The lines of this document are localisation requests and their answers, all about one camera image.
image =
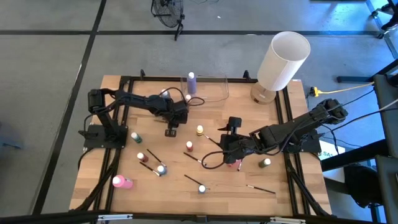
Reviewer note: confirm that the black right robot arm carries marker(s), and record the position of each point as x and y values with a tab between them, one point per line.
298	124

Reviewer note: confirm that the small blue striped paint bottle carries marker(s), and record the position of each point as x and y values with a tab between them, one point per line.
202	188
161	170

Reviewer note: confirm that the black round stool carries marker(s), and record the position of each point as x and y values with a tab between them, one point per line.
362	185

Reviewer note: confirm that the olive green paint bottle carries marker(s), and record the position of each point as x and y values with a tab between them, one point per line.
263	163

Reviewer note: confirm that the white printed box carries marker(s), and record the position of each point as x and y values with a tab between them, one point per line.
332	152

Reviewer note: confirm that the large purple paint bottle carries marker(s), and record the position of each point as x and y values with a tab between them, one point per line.
191	85

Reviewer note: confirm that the clear plastic bin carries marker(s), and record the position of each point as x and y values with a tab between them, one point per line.
214	91

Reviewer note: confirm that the large bright red paint bottle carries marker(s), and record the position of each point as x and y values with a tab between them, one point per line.
235	165

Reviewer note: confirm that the black aluminium table frame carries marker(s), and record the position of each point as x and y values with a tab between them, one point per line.
239	80

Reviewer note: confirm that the small red striped paint bottle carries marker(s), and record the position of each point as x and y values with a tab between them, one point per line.
189	147

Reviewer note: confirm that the silver frame bracket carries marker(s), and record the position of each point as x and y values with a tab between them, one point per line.
287	220
115	217

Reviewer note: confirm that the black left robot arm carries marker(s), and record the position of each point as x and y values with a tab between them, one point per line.
136	101

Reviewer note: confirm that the black floor fan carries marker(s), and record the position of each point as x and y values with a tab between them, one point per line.
179	28

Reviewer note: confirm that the small teal striped paint bottle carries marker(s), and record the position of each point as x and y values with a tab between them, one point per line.
136	138

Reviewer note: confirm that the large grey-blue paint bottle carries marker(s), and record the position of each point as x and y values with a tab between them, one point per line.
165	93

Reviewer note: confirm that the dark grey side cart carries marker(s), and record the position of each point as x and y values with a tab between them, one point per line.
387	118

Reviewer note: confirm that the table lamp white shade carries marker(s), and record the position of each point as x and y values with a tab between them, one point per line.
283	62

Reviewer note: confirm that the small yellow striped paint bottle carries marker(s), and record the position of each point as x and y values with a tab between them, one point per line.
199	130

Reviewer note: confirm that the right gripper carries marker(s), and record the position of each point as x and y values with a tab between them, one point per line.
236	144

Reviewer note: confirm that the large pink paint bottle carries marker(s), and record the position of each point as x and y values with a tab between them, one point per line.
124	182

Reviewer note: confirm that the small orange striped paint bottle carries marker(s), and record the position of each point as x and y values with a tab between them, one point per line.
188	97

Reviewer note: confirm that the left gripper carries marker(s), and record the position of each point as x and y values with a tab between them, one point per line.
176	112

